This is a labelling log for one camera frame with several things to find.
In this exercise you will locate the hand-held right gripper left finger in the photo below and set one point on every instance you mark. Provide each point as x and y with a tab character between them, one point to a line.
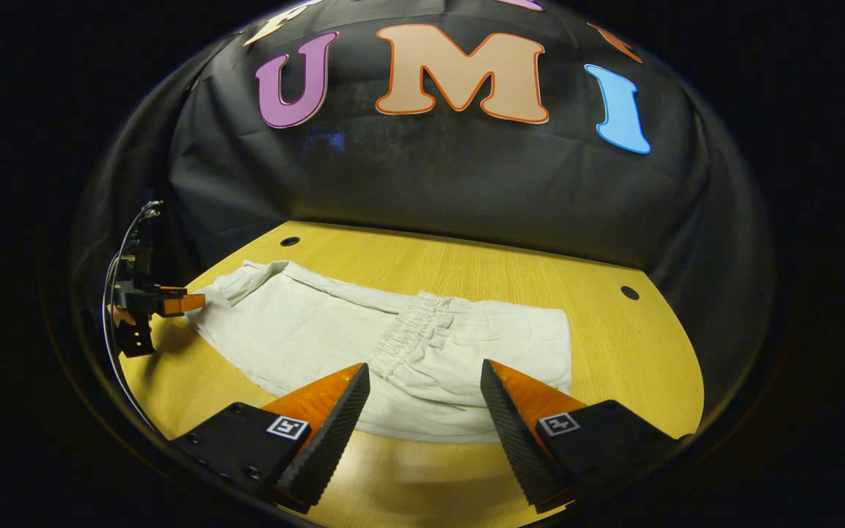
334	433

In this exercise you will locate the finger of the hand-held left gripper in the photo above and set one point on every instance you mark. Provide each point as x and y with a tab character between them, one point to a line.
186	302

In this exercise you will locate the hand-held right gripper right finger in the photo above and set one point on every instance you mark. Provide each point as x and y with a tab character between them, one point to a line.
514	440

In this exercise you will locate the white jeans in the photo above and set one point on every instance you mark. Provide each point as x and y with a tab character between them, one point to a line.
305	330

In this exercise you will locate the black backdrop cloth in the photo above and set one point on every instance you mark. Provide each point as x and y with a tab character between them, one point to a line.
430	183

